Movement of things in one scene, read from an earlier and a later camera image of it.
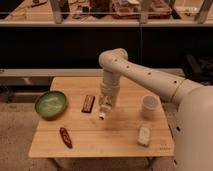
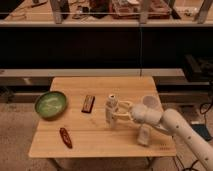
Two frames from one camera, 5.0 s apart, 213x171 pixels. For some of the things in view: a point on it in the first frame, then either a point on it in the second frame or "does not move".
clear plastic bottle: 105,105 → 111,106
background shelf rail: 51,72 does not move
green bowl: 51,105 does not move
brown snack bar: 88,104 does not move
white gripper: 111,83 → 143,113
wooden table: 138,125 does not move
